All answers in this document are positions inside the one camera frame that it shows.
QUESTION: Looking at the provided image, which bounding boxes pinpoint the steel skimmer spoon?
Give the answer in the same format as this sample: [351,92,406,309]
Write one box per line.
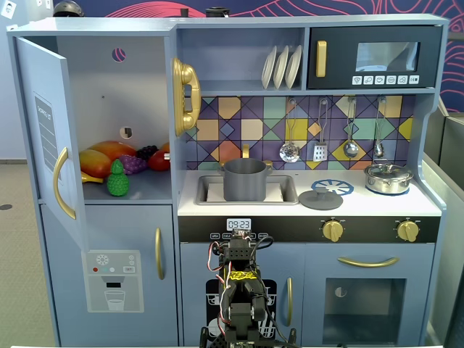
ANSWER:
[278,96,302,164]

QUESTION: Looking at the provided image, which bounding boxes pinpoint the white paper with face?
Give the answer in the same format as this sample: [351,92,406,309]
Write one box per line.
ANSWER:
[0,0,18,20]

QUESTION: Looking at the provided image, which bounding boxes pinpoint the green toy pineapple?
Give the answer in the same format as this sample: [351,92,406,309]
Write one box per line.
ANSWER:
[107,158,131,198]

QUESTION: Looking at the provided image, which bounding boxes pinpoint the gold microwave handle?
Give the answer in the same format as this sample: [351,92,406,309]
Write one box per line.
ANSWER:
[315,40,328,78]

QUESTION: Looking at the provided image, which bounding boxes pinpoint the blue dishwasher door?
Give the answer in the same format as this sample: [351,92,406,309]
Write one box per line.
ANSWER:
[180,242,305,347]

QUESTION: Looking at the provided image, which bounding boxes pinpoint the gold dishwasher door handle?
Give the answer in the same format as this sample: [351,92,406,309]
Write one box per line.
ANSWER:
[286,277,294,327]

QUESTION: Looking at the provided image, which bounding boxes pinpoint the red toy tomato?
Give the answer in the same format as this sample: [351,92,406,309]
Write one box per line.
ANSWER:
[147,150,171,172]

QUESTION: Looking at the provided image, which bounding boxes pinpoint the blue fridge door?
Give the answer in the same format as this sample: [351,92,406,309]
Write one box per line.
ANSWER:
[14,36,90,253]

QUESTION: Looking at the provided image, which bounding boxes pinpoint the white toy plate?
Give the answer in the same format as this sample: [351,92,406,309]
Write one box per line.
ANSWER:
[261,45,278,91]
[273,45,290,91]
[284,44,303,90]

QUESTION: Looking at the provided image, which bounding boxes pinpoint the dark toy grapes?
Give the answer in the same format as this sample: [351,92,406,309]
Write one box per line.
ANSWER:
[136,144,160,162]

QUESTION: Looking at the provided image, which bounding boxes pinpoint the blue freezer door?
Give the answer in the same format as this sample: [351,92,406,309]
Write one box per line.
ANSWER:
[40,204,178,347]

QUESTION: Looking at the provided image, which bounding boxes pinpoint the purple toy grapes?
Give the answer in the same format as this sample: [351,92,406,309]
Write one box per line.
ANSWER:
[118,154,149,175]

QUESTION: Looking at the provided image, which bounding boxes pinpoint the blue oven door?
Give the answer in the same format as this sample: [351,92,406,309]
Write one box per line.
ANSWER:
[303,243,436,347]

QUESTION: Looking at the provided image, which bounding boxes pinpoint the steel slotted spatula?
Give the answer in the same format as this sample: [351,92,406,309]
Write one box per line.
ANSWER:
[312,97,329,163]

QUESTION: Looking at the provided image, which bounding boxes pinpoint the gray toy sink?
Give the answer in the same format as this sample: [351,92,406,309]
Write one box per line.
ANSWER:
[195,175,300,207]

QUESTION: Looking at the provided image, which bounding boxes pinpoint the digital clock display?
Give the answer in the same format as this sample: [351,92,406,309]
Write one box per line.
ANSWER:
[226,217,252,231]

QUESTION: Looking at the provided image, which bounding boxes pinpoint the gray pot lid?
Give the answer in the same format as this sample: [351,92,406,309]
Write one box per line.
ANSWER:
[298,182,344,211]

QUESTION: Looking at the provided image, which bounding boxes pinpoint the gold stove knob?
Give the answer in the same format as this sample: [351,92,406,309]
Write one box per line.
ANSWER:
[321,219,345,243]
[396,219,421,243]

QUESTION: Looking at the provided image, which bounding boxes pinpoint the gray metal cabinet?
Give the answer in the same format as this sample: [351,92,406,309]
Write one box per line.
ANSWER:
[422,97,464,348]

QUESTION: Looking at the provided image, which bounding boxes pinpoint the gold curved cabinet door handle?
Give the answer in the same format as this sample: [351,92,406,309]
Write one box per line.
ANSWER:
[53,146,78,220]

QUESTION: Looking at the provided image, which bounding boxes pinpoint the gold oven handle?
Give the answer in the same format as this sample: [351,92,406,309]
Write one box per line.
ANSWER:
[336,256,400,269]

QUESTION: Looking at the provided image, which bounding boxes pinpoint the blue toy kitchen unit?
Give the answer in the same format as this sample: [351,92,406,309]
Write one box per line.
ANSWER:
[7,13,450,347]

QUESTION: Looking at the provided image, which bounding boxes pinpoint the steel ladle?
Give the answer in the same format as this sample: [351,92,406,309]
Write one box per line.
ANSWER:
[342,96,360,159]

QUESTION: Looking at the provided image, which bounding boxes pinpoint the orange yellow toy mango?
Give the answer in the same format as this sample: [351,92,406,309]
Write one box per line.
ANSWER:
[88,140,138,160]

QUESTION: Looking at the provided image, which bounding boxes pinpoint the steel pot with lid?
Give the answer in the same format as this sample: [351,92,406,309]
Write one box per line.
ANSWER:
[363,162,415,195]

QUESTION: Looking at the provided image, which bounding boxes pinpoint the black microwave door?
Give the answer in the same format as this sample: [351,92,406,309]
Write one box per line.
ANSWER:
[307,25,444,90]

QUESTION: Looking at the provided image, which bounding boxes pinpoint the gray plastic pot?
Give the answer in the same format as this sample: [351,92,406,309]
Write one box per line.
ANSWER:
[217,157,273,202]

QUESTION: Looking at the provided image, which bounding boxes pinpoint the black helmet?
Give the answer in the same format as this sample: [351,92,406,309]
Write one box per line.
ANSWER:
[52,0,85,18]

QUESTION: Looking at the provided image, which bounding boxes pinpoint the yellow toy banana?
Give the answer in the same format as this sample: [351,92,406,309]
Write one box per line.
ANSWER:
[80,170,109,185]

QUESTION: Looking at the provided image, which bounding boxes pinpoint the gold freezer door handle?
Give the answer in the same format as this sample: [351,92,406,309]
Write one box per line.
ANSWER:
[154,227,166,281]

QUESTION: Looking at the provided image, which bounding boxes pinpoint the small steel spoon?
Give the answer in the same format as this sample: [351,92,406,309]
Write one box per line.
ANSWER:
[373,96,387,159]

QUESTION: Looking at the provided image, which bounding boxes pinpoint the gold toy telephone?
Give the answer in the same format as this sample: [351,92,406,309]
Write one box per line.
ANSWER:
[171,57,202,138]

